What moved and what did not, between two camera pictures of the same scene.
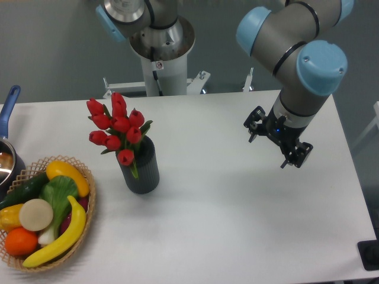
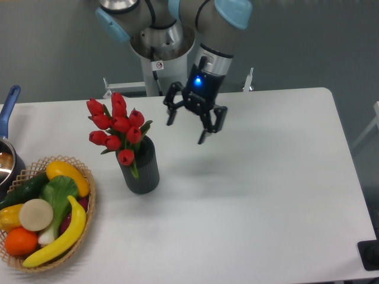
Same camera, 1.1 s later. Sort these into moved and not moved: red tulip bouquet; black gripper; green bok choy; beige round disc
Moved: black gripper
Not moved: green bok choy; red tulip bouquet; beige round disc
